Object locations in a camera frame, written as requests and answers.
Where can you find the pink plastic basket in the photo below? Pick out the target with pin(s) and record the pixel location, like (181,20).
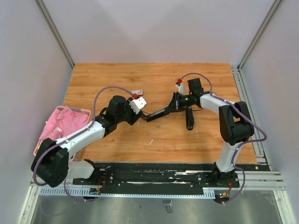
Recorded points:
(63,140)

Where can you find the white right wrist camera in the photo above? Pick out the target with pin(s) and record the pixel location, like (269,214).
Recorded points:
(181,88)

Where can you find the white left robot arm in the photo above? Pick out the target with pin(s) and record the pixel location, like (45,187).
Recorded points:
(53,162)

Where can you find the red white staple box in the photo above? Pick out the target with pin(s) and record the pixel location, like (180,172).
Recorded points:
(137,92)

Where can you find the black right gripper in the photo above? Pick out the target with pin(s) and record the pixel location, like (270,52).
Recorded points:
(175,104)

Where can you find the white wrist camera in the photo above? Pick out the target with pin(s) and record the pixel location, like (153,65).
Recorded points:
(137,104)
(181,88)

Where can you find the black stapler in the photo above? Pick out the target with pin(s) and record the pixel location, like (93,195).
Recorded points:
(189,118)
(156,115)

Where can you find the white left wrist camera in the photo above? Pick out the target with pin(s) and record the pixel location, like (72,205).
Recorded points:
(137,104)

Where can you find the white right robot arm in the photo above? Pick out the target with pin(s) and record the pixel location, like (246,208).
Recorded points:
(236,126)

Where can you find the pink cloth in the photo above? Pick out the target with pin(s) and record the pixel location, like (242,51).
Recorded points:
(61,121)

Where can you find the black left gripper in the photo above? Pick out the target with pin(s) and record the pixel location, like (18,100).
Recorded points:
(134,116)

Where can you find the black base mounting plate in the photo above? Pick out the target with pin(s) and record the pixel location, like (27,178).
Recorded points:
(158,179)

